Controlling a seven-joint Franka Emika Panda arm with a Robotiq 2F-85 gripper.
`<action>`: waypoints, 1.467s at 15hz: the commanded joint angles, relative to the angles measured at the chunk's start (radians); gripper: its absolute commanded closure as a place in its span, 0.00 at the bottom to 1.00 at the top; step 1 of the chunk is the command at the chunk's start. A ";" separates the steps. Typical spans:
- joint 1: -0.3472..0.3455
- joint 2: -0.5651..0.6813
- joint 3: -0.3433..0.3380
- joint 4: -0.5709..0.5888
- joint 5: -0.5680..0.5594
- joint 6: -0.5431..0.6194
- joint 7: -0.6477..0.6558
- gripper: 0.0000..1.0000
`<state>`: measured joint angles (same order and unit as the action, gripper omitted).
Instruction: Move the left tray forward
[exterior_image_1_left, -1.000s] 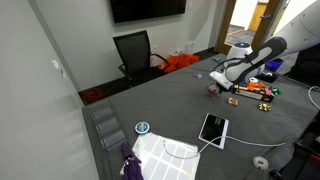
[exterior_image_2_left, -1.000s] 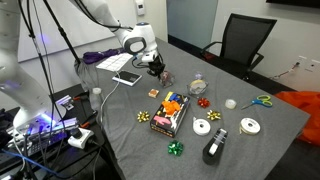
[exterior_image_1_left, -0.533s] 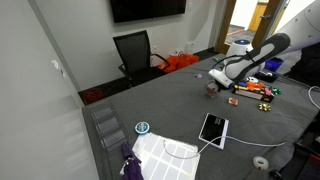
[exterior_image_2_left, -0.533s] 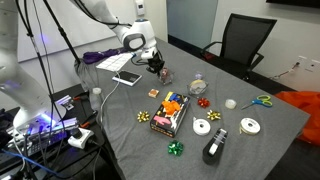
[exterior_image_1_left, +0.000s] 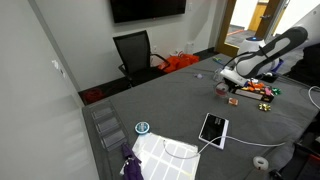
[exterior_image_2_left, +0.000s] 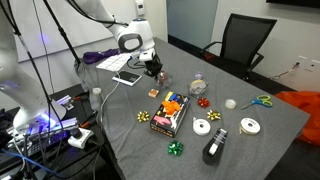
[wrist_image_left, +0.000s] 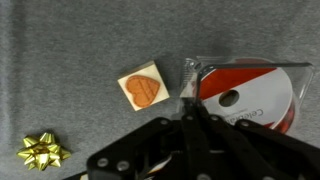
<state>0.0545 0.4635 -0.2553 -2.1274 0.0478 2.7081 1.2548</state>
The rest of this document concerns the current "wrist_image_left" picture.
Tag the clear tray with plaid spool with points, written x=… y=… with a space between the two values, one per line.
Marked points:
x=305 y=76

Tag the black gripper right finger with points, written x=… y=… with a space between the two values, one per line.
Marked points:
x=260 y=153

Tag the red plaid ribbon spool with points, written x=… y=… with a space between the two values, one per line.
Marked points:
x=266 y=93

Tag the gold gift bow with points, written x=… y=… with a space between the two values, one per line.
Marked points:
x=41 y=151

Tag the wooden heart stamp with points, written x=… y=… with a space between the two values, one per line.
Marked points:
x=143 y=90

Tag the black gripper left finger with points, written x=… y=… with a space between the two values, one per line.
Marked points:
x=160 y=143

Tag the grey table cloth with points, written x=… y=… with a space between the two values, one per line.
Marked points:
x=83 y=40

